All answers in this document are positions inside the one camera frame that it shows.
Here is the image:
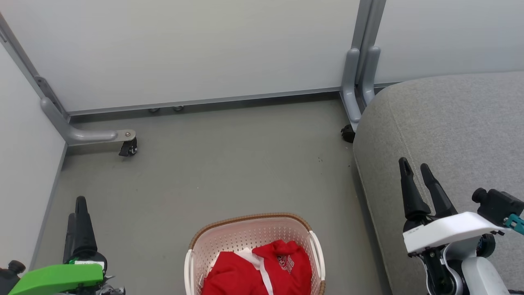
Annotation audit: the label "right cable with teal connector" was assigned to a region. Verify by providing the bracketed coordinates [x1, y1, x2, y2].
[504, 214, 524, 235]

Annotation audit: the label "slanted grey partition post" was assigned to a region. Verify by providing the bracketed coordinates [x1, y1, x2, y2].
[0, 12, 70, 121]

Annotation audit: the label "red shirt with label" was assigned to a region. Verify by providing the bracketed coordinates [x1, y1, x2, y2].
[201, 251, 271, 295]

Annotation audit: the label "grey fabric sofa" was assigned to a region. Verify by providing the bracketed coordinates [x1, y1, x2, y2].
[353, 72, 524, 295]

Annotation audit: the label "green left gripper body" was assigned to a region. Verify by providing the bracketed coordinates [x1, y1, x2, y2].
[8, 262, 125, 295]

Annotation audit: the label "curved grey partition foot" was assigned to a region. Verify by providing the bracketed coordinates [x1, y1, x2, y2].
[341, 48, 363, 132]
[360, 45, 381, 108]

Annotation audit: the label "upright grey partition post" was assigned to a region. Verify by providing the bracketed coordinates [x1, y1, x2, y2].
[351, 0, 387, 52]

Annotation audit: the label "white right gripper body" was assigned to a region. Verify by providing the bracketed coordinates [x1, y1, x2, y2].
[403, 212, 512, 295]

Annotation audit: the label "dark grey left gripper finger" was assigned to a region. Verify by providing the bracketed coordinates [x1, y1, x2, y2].
[73, 196, 107, 265]
[63, 213, 76, 263]

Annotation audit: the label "white plastic laundry basket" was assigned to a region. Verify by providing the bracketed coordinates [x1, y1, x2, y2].
[184, 212, 326, 295]

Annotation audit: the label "long grey partition foot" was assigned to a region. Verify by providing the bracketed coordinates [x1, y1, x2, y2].
[40, 76, 137, 146]

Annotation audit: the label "red shorts with white trim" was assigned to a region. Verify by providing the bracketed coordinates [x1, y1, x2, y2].
[237, 240, 313, 295]

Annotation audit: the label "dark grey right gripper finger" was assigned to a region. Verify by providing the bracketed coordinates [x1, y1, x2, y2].
[399, 157, 431, 222]
[420, 163, 458, 220]

